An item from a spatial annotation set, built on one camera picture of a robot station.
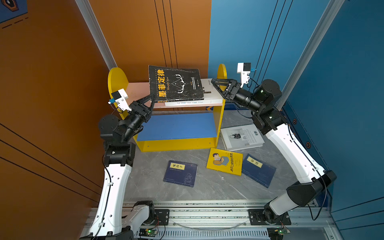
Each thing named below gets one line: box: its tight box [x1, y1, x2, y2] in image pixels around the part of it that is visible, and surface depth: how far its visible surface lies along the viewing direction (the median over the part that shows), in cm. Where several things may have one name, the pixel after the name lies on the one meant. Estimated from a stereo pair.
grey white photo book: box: [220, 124, 265, 151], surface depth 101 cm
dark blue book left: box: [163, 160, 199, 188], surface depth 89 cm
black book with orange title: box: [148, 65, 205, 103], surface depth 59 cm
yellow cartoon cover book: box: [206, 147, 244, 176], surface depth 93 cm
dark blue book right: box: [242, 153, 277, 188], surface depth 91 cm
